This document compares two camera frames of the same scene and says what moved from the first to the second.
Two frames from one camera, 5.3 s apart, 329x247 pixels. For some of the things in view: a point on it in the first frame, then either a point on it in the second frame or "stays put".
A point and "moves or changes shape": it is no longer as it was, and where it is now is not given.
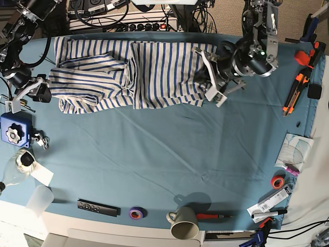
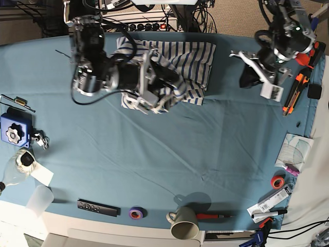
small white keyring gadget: [41, 140] stays put
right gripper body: [31, 87] -> [157, 78]
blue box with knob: [16, 128] stays put
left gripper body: [221, 76] -> [265, 70]
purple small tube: [291, 170] stays put
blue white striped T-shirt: [98, 75] moves or changes shape
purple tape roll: [137, 212] stays put
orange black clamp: [310, 59] stays put
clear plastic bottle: [18, 169] stays put
